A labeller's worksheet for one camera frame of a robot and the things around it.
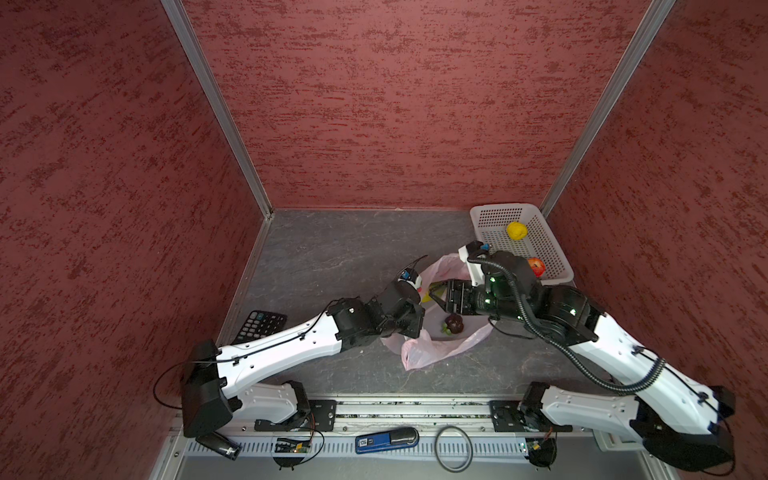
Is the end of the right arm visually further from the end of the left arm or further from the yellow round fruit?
the yellow round fruit

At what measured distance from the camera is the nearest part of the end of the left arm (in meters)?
0.54

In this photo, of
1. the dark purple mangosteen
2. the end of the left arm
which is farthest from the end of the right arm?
the dark purple mangosteen

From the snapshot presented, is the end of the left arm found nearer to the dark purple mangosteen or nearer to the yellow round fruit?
the dark purple mangosteen
